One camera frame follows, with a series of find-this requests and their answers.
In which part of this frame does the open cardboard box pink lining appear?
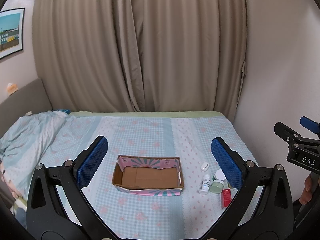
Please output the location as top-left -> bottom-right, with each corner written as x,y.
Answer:
112,155 -> 184,197

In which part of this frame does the white earbud case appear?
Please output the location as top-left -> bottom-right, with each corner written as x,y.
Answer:
200,162 -> 209,172

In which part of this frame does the blue checked floral bedsheet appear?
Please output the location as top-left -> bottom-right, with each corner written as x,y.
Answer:
10,110 -> 264,240

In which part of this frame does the green jar white lid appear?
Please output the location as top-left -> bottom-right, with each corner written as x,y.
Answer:
213,169 -> 226,181

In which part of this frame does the grey headboard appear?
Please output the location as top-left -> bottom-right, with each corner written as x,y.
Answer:
1,78 -> 53,137

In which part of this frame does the red rectangular box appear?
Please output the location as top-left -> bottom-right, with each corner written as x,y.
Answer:
220,189 -> 232,210

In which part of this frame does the beige curtain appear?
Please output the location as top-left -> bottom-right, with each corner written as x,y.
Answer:
32,0 -> 247,120

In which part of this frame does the white pill bottle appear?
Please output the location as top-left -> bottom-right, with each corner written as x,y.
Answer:
198,174 -> 210,194

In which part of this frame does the person right hand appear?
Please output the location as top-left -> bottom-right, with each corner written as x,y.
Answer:
299,175 -> 312,205

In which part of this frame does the small orange plush toy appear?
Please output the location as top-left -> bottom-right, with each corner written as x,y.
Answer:
7,83 -> 18,96

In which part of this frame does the light blue crumpled blanket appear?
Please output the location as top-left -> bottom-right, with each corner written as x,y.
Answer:
1,111 -> 68,199

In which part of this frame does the framed wall picture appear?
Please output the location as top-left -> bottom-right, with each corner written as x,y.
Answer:
0,8 -> 25,59

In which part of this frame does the pale green lid jar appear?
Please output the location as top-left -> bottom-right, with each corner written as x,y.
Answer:
209,180 -> 225,194

